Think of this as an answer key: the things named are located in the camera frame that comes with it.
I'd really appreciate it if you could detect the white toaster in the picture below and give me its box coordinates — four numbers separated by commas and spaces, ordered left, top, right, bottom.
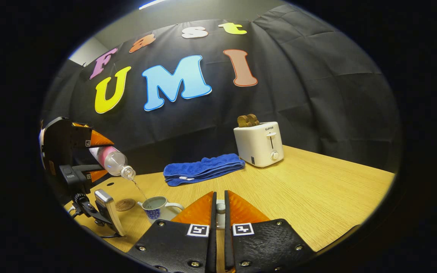
234, 121, 284, 168

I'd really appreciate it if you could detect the black backdrop cloth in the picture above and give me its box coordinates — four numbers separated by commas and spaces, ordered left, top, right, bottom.
40, 4, 401, 175

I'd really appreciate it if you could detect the clear pink-label water bottle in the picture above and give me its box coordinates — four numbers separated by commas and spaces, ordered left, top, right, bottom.
89, 146, 136, 180

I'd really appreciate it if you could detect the ceiling light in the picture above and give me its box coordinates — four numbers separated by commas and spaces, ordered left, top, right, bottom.
139, 0, 169, 10

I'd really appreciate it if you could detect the round brown coaster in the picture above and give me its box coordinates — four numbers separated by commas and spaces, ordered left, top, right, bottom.
115, 198, 136, 212

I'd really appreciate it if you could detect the white blue-patterned teacup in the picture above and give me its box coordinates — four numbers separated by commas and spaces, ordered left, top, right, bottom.
137, 196, 185, 222

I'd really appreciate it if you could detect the folded blue towel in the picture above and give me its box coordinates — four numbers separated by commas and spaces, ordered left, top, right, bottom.
163, 153, 246, 187

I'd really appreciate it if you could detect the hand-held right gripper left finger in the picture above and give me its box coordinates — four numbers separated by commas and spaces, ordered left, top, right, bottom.
127, 191, 218, 273

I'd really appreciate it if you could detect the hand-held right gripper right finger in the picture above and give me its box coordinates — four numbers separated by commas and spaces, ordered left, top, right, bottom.
224, 190, 316, 273

